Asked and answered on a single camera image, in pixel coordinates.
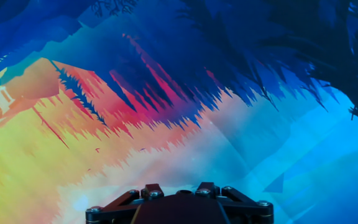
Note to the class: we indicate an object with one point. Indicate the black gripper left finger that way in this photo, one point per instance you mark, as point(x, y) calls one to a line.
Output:
point(110, 213)

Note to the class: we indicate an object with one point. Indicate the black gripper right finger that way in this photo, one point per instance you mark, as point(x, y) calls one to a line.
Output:
point(250, 213)

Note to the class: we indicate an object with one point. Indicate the colourful forest landscape cloth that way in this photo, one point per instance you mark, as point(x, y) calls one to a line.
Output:
point(166, 93)

